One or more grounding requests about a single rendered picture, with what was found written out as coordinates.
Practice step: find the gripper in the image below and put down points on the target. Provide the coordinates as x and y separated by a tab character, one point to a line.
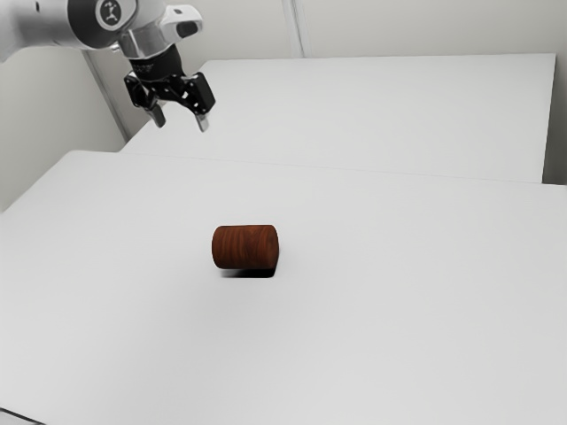
157	66

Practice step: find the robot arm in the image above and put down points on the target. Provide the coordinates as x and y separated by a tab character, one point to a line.
80	22

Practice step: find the brown wooden mug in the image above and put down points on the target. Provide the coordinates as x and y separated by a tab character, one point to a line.
245	247

